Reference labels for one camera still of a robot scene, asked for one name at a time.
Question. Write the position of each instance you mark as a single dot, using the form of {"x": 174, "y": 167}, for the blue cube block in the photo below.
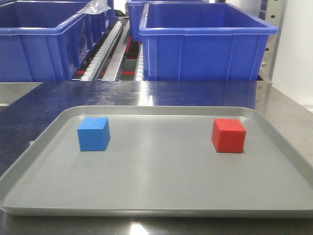
{"x": 94, "y": 134}

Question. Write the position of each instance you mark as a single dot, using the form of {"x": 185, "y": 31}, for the red cube block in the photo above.
{"x": 228, "y": 135}

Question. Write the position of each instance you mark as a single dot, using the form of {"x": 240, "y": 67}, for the grey metal tray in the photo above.
{"x": 160, "y": 161}

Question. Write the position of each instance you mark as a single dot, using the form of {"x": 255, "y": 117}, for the blue bin front right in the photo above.
{"x": 202, "y": 41}

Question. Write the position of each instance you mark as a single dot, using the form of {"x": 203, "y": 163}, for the blue bin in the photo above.
{"x": 202, "y": 41}
{"x": 46, "y": 40}
{"x": 135, "y": 9}

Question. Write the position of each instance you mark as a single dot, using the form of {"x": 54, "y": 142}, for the blue bin back right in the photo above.
{"x": 135, "y": 9}

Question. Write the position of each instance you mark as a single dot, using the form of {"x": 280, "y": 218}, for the clear plastic bag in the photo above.
{"x": 95, "y": 7}

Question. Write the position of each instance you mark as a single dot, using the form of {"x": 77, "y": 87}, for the blue bin front left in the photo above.
{"x": 46, "y": 40}

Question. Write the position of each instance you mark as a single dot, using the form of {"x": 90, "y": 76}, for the white roller conveyor rail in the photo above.
{"x": 95, "y": 67}

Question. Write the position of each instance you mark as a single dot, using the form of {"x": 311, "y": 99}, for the steel shelf upright post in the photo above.
{"x": 272, "y": 11}

